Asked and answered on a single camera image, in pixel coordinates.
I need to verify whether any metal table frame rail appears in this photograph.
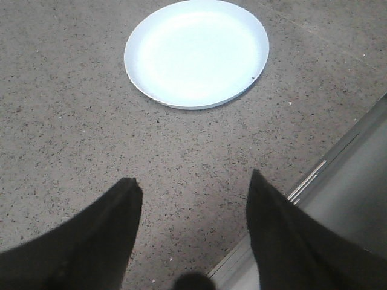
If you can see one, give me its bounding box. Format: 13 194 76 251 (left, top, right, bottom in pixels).
210 97 386 289

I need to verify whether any light blue round plate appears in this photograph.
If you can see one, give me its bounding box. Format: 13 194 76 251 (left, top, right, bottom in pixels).
123 1 270 110

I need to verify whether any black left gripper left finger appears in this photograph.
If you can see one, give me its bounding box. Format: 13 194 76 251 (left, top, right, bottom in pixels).
1 178 143 289

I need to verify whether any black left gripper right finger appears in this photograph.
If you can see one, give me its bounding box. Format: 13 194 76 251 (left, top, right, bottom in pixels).
246 169 386 289

